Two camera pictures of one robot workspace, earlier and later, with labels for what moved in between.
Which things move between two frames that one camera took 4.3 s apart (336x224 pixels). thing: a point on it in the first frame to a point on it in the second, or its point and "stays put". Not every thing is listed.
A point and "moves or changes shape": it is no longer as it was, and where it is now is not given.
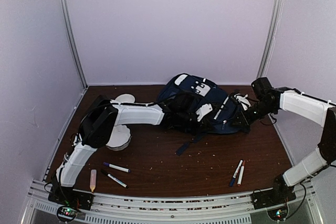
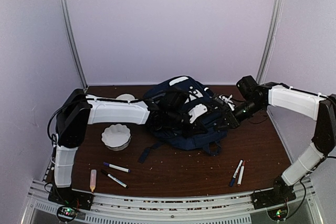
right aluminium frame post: [273, 24] stays put
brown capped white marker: [241, 173] stays put
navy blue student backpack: [197, 106] moves or changes shape
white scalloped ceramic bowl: [120, 138] stays put
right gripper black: [245, 121] to [232, 119]
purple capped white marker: [117, 167] stays put
